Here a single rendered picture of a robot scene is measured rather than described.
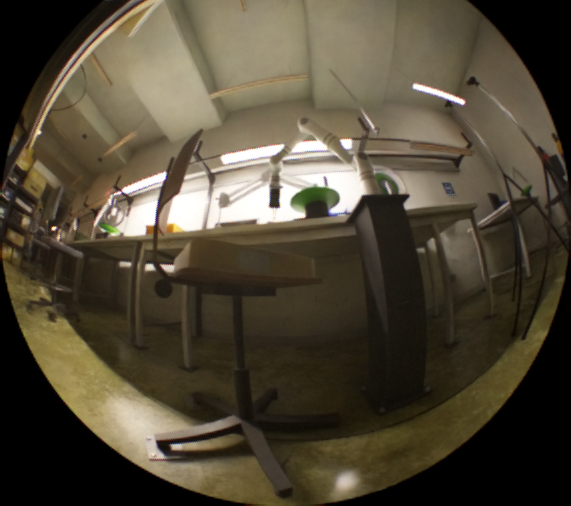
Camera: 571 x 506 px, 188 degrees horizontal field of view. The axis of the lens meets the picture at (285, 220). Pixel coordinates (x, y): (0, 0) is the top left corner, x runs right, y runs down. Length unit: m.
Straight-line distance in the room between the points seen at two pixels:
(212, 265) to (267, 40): 3.68
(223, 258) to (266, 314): 1.59
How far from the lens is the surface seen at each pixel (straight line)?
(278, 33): 3.74
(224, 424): 0.65
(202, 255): 0.33
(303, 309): 1.83
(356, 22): 3.41
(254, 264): 0.36
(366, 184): 0.84
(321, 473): 0.61
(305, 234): 0.97
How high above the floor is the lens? 0.52
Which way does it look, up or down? 25 degrees up
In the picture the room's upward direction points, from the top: 3 degrees counter-clockwise
